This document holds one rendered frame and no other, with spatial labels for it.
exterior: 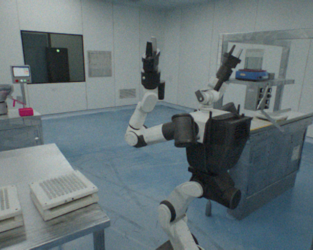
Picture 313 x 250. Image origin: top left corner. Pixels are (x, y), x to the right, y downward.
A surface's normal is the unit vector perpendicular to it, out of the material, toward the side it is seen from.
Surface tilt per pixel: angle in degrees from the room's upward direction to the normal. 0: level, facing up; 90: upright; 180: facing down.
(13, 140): 90
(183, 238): 51
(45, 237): 0
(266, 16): 90
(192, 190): 90
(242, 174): 90
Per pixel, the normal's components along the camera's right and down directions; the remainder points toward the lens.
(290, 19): -0.78, 0.15
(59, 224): 0.03, -0.96
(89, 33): 0.63, 0.22
